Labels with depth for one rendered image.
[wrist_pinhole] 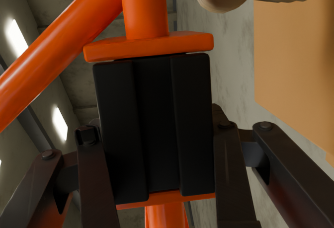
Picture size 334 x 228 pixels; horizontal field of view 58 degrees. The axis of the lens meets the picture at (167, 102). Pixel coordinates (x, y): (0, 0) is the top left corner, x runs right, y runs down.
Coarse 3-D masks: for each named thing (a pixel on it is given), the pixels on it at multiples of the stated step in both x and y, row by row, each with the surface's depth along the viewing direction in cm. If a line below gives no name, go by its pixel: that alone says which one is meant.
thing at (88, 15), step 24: (96, 0) 16; (120, 0) 16; (72, 24) 16; (96, 24) 16; (48, 48) 16; (72, 48) 16; (24, 72) 16; (48, 72) 16; (0, 96) 16; (24, 96) 17; (0, 120) 17
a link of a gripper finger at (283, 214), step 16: (256, 128) 14; (272, 128) 14; (272, 144) 13; (288, 144) 13; (272, 160) 12; (288, 160) 12; (304, 160) 12; (256, 176) 15; (272, 176) 13; (288, 176) 11; (304, 176) 11; (320, 176) 11; (272, 192) 13; (288, 192) 11; (304, 192) 10; (320, 192) 10; (288, 208) 12; (304, 208) 10; (320, 208) 9; (288, 224) 12; (304, 224) 10; (320, 224) 9
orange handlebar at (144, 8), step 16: (128, 0) 14; (144, 0) 14; (160, 0) 14; (128, 16) 14; (144, 16) 14; (160, 16) 14; (128, 32) 15; (144, 32) 14; (160, 32) 14; (160, 208) 17; (176, 208) 17; (160, 224) 17; (176, 224) 17
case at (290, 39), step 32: (256, 0) 34; (320, 0) 22; (256, 32) 35; (288, 32) 27; (320, 32) 22; (256, 64) 36; (288, 64) 28; (320, 64) 23; (256, 96) 37; (288, 96) 29; (320, 96) 23; (320, 128) 24
